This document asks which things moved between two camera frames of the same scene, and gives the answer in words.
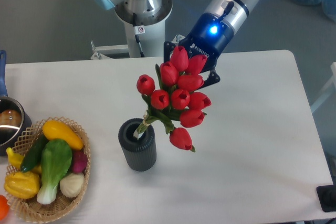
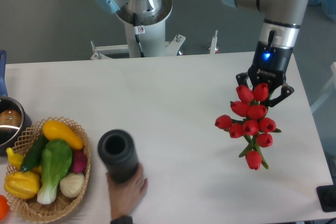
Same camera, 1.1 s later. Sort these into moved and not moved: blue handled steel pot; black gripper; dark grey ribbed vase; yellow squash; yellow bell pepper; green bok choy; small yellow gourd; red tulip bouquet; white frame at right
Moved: black gripper; red tulip bouquet; dark grey ribbed vase
Not moved: green bok choy; blue handled steel pot; small yellow gourd; yellow squash; white frame at right; yellow bell pepper
